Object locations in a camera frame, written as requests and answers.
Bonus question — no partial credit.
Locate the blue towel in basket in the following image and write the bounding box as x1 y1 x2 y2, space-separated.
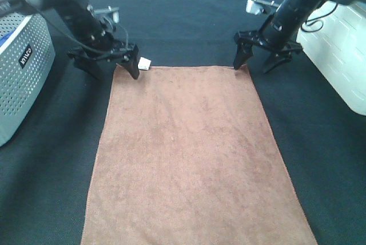
0 30 14 46

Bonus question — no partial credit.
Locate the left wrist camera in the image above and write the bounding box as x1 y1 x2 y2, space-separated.
94 6 120 25

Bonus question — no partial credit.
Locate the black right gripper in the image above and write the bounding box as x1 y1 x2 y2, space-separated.
233 30 303 73

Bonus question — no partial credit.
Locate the black table cloth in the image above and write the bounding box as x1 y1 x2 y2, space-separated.
1 0 365 244

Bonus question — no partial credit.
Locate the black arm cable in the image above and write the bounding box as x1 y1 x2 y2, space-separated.
300 0 340 33
0 0 129 56

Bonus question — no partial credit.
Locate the white perforated laundry basket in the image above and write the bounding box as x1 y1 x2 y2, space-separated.
1 13 55 145

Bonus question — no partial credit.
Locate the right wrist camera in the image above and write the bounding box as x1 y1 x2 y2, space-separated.
245 0 280 15

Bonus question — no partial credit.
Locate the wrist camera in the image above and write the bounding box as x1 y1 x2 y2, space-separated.
94 6 120 25
245 0 280 15

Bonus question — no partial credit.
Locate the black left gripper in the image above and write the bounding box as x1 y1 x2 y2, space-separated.
67 32 140 80

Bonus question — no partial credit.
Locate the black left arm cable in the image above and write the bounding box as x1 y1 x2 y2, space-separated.
0 0 129 56

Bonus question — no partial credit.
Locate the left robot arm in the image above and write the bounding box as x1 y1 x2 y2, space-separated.
1 0 140 80

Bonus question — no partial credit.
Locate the brown microfiber towel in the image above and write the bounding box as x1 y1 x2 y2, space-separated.
81 66 316 244

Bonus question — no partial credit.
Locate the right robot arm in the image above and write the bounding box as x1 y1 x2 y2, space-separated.
233 0 365 73

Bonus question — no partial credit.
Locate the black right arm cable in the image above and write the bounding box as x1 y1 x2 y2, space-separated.
300 0 340 33

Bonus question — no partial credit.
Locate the white plastic storage bin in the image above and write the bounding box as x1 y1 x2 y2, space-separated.
297 2 365 116

